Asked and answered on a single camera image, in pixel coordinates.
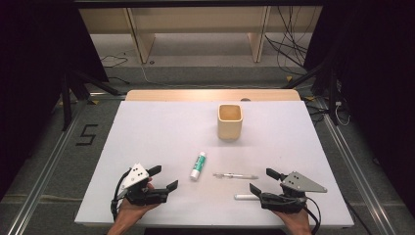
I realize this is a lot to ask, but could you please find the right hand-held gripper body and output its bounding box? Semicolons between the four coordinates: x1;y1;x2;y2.
259;170;328;214

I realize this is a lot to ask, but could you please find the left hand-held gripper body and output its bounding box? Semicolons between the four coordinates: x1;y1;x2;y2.
118;163;170;207

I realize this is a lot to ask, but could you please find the white marker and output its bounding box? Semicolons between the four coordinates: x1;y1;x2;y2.
233;193;261;201

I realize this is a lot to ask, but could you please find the clear pen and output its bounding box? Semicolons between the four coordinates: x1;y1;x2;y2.
212;172;259;180

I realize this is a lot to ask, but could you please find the green and white glue stick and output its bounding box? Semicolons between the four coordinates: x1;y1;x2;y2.
189;151;208;181

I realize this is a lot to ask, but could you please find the beige square cup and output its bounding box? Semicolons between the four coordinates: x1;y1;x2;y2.
216;104;245;142

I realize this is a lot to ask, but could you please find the person's left hand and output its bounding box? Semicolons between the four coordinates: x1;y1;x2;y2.
115;198;161;226

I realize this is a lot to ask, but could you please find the person's right hand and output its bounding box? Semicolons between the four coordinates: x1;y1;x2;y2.
272;209;313;234

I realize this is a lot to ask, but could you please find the white table mat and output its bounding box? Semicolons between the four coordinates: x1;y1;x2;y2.
73;100;355;228

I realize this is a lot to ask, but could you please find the black tripod stand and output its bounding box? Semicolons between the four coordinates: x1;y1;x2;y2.
59;68;122;132
283;58;341;127

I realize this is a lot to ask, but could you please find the wooden shelf unit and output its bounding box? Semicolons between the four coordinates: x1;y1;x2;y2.
78;6;324;65

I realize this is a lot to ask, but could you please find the black curtain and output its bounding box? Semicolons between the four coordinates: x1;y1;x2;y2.
0;0;111;202
302;0;415;210

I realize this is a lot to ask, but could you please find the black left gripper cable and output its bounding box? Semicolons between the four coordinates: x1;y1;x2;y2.
110;169;131;221

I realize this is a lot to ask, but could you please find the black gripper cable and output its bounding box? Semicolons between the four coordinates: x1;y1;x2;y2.
302;195;323;235
110;169;131;221

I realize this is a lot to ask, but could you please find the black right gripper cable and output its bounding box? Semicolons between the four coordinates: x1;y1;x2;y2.
302;195;323;235

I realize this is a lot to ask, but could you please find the metal floor rail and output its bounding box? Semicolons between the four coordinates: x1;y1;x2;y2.
5;97;86;235
312;97;398;235

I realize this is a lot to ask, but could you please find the white plug with cable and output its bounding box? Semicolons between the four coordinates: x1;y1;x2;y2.
334;101;352;127

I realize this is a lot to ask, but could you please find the black floor cable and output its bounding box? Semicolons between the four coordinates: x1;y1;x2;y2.
99;53;131;86

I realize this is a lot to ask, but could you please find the bundle of black cables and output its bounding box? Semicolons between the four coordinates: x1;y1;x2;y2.
263;6;316;76

